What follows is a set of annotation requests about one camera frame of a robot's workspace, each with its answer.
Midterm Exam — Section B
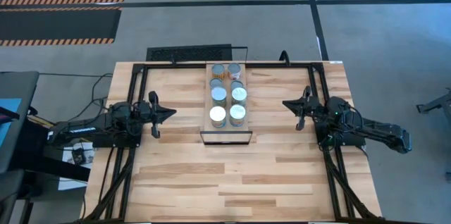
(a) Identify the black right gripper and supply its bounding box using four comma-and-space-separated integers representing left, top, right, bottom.
282, 85, 331, 132

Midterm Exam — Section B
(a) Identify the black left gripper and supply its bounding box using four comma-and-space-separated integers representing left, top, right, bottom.
130, 90, 178, 139

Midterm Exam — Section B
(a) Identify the tin can orange yellow label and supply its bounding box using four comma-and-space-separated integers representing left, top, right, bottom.
209, 106, 228, 129

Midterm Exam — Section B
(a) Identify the tin can teal green label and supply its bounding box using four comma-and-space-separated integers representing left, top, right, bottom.
211, 86, 228, 108

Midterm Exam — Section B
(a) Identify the tin can teal yellow label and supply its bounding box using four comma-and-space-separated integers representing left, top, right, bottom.
230, 87, 248, 107

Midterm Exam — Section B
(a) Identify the tomato tin can teal label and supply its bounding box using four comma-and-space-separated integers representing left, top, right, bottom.
229, 104, 247, 127

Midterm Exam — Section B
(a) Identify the tin can orange striped label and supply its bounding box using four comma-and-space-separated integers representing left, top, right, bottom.
211, 63, 226, 80

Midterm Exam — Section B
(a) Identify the black floor grille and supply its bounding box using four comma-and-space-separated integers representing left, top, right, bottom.
145, 43, 233, 63

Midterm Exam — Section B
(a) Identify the small black device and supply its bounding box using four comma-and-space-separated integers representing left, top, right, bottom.
71, 147, 88, 166

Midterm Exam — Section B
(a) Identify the black floor tape line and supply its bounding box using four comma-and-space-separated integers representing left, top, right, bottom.
302, 0, 329, 61
121, 0, 451, 7

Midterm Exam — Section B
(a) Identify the white paper sheet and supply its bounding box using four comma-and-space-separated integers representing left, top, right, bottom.
57, 144, 95, 192

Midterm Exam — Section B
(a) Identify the black equipment stand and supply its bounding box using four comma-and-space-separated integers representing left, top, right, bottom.
10, 118, 92, 182

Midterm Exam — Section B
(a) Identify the black stand leg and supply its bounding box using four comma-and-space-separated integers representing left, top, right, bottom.
416, 87, 451, 129

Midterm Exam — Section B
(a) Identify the blue panel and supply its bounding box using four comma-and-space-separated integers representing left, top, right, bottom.
0, 97, 23, 147

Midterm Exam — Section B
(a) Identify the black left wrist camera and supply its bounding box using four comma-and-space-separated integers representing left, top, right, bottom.
135, 101, 152, 114

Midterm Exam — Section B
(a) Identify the black aluminium table frame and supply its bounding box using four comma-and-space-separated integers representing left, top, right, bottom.
80, 61, 385, 224

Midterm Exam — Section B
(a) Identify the black cable loop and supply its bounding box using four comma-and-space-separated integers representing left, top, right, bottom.
279, 49, 292, 67

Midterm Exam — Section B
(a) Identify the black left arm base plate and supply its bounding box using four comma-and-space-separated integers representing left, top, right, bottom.
92, 134, 142, 149

